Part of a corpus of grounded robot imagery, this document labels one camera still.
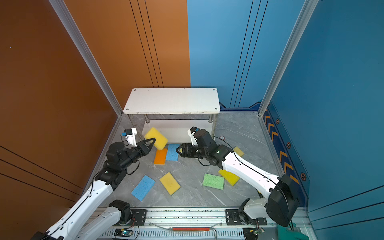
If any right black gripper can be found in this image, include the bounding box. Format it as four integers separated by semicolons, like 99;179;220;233
175;142;209;159

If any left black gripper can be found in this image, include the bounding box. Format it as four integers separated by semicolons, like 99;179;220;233
119;137;155;172

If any thick yellow sponge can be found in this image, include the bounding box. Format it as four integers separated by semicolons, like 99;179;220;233
144;127;168;151

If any white two-tier shelf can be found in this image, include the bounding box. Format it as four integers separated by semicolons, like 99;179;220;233
124;88;220;144

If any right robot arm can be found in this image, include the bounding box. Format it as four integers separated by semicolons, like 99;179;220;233
176;127;300;227

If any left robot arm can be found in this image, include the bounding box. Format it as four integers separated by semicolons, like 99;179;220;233
32;138;156;240

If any small blue sponge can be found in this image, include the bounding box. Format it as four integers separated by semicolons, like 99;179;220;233
166;144;180;162

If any orange sponge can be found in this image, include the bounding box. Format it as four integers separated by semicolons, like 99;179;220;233
154;149;168;165

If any dark yellow sponge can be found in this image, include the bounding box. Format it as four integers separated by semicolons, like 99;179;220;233
160;173;181;196

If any green sponge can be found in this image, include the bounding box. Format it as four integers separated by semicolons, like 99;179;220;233
203;174;225;190

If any large blue sponge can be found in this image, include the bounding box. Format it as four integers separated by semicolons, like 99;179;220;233
131;175;155;201

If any tan yellow sponge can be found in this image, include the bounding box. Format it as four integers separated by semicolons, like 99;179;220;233
234;147;245;157

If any yellow sponge right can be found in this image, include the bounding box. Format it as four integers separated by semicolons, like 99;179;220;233
218;170;240;186

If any left circuit board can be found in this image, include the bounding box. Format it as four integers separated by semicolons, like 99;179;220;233
114;229;134;239

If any circuit board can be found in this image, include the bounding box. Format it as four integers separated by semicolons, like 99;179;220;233
114;229;134;239
250;227;265;239

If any right circuit board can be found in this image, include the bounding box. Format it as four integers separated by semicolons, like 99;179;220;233
250;227;265;239

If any green glove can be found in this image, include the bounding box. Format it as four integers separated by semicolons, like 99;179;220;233
277;225;309;240

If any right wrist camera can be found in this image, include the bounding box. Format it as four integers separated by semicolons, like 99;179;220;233
188;127;200;146

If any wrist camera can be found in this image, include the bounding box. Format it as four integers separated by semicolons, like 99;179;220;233
188;127;200;146
121;128;137;147

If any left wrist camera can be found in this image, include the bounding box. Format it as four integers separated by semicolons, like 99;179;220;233
121;128;137;147

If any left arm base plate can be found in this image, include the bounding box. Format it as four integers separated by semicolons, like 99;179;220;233
114;209;147;227

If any red handled tool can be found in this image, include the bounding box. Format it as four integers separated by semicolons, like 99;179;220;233
168;227;212;232

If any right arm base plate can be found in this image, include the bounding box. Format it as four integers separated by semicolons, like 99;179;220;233
225;209;268;226

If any left aluminium frame post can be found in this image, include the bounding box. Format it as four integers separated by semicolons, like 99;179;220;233
49;0;123;117

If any aluminium frame post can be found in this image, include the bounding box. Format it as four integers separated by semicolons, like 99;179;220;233
49;0;123;117
258;0;319;117

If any right aluminium frame post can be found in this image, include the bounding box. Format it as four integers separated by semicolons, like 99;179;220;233
258;0;319;117

